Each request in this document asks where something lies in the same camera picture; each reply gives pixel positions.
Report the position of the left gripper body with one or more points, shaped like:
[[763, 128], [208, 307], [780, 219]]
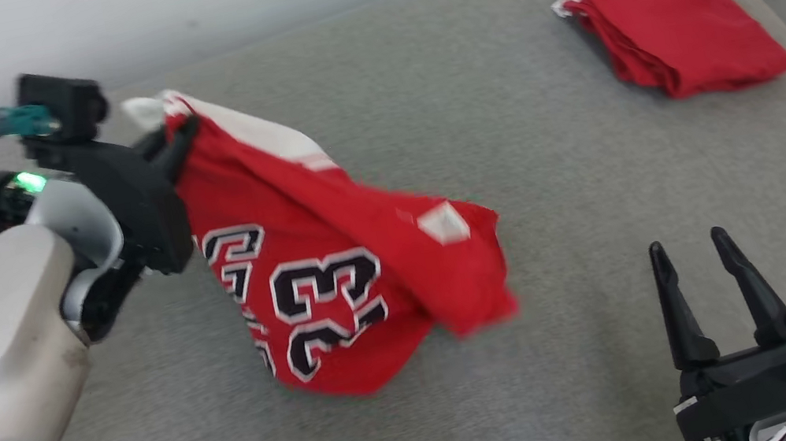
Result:
[[143, 206]]

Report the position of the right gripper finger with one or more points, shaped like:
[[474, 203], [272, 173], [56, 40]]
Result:
[[683, 323], [763, 306]]

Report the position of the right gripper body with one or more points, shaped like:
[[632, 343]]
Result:
[[756, 383]]

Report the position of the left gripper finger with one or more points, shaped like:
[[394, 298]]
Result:
[[182, 161], [168, 140]]

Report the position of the red jersey with number 23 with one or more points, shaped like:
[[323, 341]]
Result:
[[328, 215]]

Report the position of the red shorts with white waistband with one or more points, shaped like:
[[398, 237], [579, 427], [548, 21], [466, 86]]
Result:
[[679, 21]]

